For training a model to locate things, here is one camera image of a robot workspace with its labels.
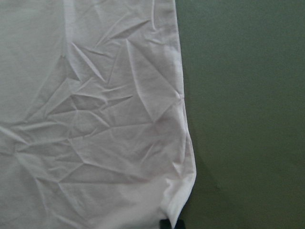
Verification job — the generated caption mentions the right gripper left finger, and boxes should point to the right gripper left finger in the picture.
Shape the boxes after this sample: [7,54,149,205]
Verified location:
[159,219,172,229]

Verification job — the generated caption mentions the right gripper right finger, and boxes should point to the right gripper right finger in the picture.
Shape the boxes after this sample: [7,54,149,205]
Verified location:
[175,219,185,229]

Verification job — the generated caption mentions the pink Snoopy t-shirt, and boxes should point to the pink Snoopy t-shirt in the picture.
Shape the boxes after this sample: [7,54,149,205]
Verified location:
[0,0,196,229]

